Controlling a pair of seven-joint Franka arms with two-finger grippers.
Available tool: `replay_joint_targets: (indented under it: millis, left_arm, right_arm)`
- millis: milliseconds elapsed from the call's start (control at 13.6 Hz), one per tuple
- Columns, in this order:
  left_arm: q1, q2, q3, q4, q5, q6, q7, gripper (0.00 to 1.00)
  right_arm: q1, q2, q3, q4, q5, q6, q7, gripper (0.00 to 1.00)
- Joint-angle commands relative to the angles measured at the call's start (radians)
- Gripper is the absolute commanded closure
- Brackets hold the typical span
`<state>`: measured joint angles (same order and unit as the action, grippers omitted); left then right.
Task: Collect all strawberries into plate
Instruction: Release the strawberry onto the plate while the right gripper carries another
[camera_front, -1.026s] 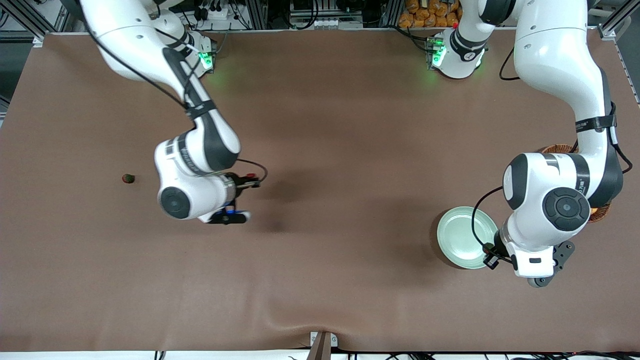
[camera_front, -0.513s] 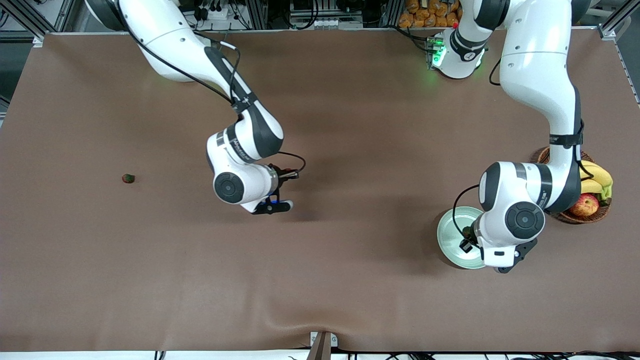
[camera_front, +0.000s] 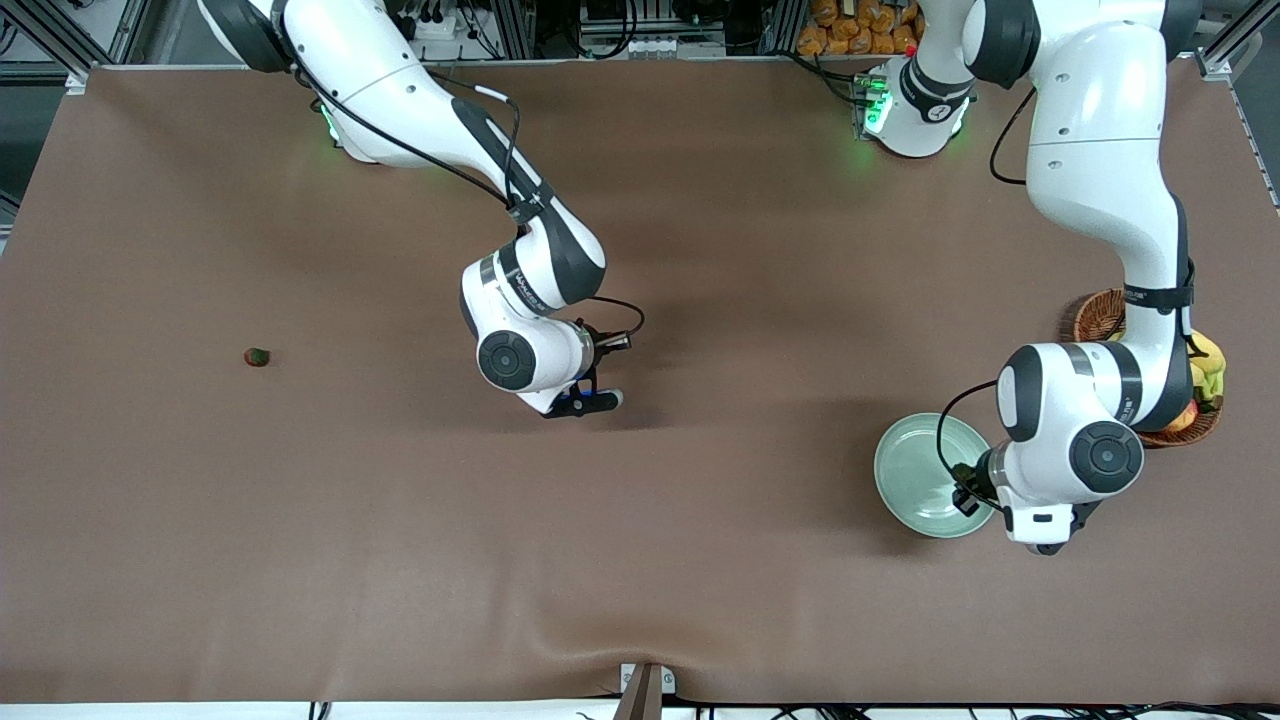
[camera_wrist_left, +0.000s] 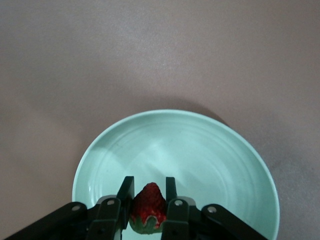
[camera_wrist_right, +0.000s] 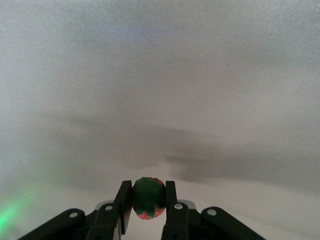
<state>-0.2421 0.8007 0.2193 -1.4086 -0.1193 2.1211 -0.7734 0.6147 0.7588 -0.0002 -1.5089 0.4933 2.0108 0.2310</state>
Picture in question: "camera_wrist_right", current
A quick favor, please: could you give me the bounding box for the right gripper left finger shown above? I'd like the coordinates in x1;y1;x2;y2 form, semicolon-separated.
18;180;133;240

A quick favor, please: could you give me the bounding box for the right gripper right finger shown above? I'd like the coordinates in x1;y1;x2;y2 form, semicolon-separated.
161;180;266;240

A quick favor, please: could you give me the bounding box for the red toy strawberry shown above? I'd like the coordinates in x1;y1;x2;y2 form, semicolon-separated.
131;176;166;221

